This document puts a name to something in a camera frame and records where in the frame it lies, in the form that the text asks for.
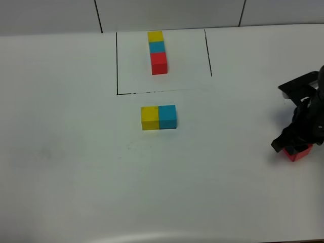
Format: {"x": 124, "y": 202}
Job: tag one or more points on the yellow template block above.
{"x": 155, "y": 36}

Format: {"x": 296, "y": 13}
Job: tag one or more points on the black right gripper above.
{"x": 307, "y": 124}

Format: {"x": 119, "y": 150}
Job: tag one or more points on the blue template block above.
{"x": 157, "y": 47}

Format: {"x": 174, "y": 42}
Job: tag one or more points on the red template block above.
{"x": 159, "y": 64}

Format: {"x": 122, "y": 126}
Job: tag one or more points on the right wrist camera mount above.
{"x": 300, "y": 88}

